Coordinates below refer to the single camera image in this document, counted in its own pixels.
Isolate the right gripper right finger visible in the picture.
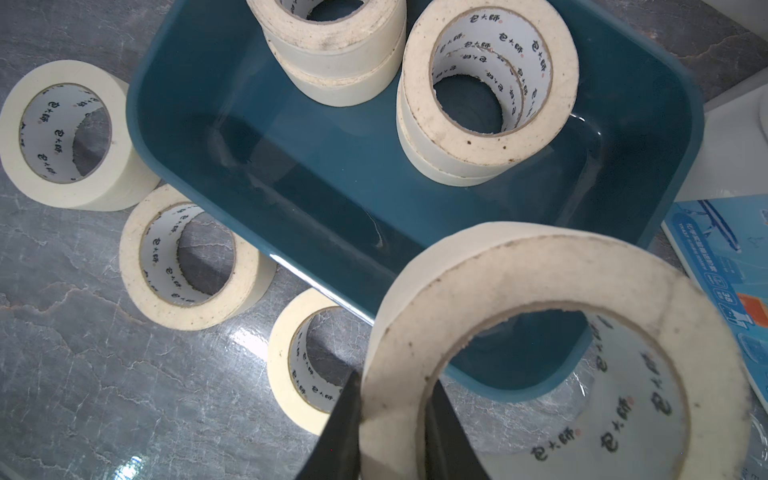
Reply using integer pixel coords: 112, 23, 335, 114
424, 381, 489, 480

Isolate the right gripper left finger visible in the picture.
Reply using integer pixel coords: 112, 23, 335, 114
295, 371, 362, 480

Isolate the lower cream tape roll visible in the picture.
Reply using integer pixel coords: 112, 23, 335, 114
395, 113, 517, 188
264, 28, 407, 107

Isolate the blue lidded storage box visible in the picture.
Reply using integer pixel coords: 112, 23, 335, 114
661, 65, 768, 415

